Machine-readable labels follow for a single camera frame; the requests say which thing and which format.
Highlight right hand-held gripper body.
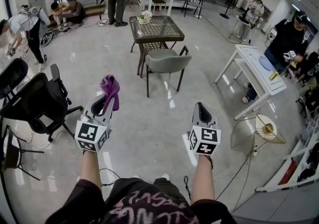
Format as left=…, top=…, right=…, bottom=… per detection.
left=188, top=120, right=222, bottom=156

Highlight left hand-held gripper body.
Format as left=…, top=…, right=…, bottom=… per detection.
left=74, top=113, right=112, bottom=153

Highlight purple cleaning cloth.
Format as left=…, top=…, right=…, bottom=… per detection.
left=100, top=74, right=121, bottom=112

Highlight grey armchair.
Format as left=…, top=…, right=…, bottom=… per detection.
left=139, top=45, right=193, bottom=99

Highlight person's left forearm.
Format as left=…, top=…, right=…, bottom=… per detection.
left=79, top=148, right=103, bottom=192

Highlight person's right forearm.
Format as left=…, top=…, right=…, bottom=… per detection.
left=190, top=154, right=216, bottom=206

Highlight white paper roll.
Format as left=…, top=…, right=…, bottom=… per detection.
left=255, top=114, right=278, bottom=141

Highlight person's black trousers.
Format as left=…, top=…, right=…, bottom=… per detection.
left=106, top=177, right=186, bottom=201

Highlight white work table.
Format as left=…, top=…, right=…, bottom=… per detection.
left=214, top=44, right=288, bottom=121

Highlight blue round plate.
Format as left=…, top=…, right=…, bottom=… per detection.
left=258, top=55, right=273, bottom=72

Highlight black wheel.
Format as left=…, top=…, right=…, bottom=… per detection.
left=40, top=30, right=55, bottom=46

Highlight white storage shelf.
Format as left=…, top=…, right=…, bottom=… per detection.
left=255, top=118, right=319, bottom=193

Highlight red flat item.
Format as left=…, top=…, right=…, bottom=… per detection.
left=278, top=160, right=297, bottom=186

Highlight person's black printed shirt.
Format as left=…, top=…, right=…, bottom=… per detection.
left=44, top=177, right=238, bottom=224

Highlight brown wicker glass-top table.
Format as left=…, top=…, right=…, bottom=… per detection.
left=129, top=15, right=186, bottom=76

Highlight folding stand table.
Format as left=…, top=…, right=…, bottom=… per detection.
left=228, top=14, right=258, bottom=44

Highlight white pot with flowers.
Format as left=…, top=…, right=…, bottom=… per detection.
left=136, top=9, right=154, bottom=25

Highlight brown wooden stool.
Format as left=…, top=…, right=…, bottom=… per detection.
left=152, top=0, right=167, bottom=11

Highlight black cable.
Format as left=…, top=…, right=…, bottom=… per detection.
left=98, top=167, right=122, bottom=187
left=183, top=175, right=193, bottom=201

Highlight black metal frame chair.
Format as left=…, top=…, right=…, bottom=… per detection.
left=0, top=124, right=45, bottom=181

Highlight black pedestal fan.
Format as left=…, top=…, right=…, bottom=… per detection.
left=219, top=0, right=237, bottom=20

